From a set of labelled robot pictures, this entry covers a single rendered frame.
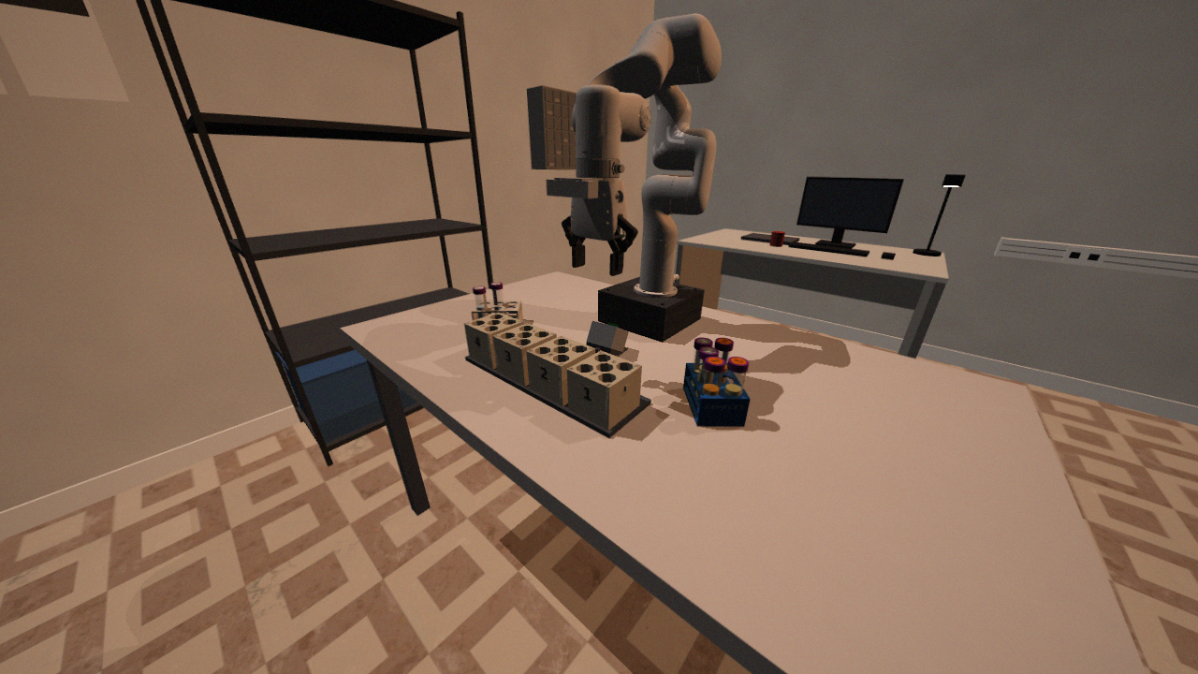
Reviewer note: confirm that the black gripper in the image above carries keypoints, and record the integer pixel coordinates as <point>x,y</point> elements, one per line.
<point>598,218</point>

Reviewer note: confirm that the blue tube rack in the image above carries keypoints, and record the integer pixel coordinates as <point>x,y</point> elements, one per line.
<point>722,410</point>

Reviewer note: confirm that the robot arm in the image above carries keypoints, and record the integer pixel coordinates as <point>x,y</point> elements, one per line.
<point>605,117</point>

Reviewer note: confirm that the beige bucket adapter with holes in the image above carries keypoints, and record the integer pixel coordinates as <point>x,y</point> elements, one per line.
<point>548,364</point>
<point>510,350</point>
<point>604,388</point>
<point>479,338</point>

